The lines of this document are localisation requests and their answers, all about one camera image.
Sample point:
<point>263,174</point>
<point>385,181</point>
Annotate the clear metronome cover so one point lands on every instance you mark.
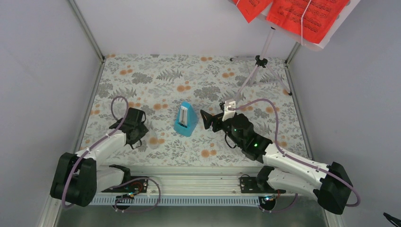
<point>152,137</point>

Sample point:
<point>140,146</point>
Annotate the aluminium rail base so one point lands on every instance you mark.
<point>192,197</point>

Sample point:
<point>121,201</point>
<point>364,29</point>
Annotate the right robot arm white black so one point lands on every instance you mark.
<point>329,185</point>

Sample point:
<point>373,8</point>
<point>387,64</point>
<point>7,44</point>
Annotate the red sheet music right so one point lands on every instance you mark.
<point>310,19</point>

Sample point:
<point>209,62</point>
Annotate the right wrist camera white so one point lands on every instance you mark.
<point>229,111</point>

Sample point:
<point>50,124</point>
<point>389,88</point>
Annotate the red sheet music left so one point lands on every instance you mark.
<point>250,9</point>

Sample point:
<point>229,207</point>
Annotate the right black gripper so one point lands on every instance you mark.
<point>216,118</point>

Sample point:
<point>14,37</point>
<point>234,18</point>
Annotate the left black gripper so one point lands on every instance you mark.
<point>143,129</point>

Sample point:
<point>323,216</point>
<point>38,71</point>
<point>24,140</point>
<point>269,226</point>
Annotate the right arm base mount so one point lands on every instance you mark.
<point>268,198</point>

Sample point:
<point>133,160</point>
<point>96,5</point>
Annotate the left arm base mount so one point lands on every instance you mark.
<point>131,189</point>

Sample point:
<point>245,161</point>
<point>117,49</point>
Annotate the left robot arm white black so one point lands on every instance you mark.
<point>78,179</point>

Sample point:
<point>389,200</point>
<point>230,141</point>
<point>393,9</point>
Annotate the red sheet music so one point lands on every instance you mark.
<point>310,19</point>
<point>250,9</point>

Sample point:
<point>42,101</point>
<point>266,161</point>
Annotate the floral table mat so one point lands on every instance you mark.
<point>158,84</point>

